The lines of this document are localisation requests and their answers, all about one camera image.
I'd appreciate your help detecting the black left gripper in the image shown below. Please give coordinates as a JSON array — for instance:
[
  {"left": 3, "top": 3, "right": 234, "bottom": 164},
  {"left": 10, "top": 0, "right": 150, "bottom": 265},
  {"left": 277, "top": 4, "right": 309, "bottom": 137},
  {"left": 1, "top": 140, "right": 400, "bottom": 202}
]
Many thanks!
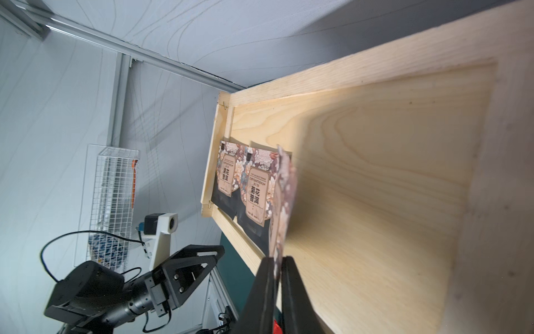
[{"left": 120, "top": 244, "right": 225, "bottom": 317}]

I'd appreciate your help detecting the orange plastic spatula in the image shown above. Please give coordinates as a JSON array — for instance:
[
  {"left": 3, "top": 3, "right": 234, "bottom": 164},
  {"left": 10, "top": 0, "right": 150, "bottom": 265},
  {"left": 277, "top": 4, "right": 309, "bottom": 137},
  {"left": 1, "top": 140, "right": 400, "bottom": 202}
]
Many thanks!
[{"left": 131, "top": 159, "right": 138, "bottom": 209}]

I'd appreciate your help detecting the wooden two-tier shelf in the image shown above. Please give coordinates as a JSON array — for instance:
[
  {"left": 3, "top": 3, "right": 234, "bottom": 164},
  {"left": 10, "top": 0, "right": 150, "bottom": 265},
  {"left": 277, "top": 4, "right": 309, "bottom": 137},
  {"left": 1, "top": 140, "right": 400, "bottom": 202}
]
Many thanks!
[{"left": 201, "top": 1, "right": 533, "bottom": 333}]

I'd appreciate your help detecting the blue yellow patterned plate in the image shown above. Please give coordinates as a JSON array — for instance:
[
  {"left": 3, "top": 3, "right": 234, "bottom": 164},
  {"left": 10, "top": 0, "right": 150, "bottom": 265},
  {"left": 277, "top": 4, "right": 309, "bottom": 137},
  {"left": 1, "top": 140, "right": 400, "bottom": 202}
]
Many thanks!
[{"left": 88, "top": 234, "right": 129, "bottom": 270}]

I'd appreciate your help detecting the aluminium top rail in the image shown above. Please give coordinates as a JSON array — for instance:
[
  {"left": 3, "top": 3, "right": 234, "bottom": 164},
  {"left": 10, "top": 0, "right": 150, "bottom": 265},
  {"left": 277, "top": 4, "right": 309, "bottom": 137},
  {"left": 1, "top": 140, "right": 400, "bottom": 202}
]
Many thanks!
[{"left": 11, "top": 1, "right": 244, "bottom": 93}]

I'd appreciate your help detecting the brown tea bag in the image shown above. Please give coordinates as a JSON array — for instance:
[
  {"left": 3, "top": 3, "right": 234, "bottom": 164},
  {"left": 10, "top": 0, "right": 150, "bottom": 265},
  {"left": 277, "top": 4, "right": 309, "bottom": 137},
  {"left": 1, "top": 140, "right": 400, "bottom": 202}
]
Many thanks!
[
  {"left": 211, "top": 141, "right": 248, "bottom": 220},
  {"left": 237, "top": 146, "right": 279, "bottom": 256},
  {"left": 269, "top": 146, "right": 298, "bottom": 279}
]

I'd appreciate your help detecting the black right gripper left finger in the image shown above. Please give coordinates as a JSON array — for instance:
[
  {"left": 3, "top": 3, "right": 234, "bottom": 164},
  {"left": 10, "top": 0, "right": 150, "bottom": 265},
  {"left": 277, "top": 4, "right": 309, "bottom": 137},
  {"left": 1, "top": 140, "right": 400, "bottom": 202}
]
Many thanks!
[{"left": 233, "top": 257, "right": 275, "bottom": 334}]

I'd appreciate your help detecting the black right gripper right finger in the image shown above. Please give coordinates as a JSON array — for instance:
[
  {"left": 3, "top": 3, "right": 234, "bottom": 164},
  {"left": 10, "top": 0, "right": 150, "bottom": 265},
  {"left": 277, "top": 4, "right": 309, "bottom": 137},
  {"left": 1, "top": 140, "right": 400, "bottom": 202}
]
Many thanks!
[{"left": 281, "top": 256, "right": 323, "bottom": 334}]

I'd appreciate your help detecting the white wire basket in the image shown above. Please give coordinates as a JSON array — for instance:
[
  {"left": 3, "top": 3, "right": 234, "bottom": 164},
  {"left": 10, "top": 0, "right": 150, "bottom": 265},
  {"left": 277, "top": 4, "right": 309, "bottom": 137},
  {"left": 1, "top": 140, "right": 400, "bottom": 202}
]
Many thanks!
[{"left": 73, "top": 144, "right": 139, "bottom": 273}]

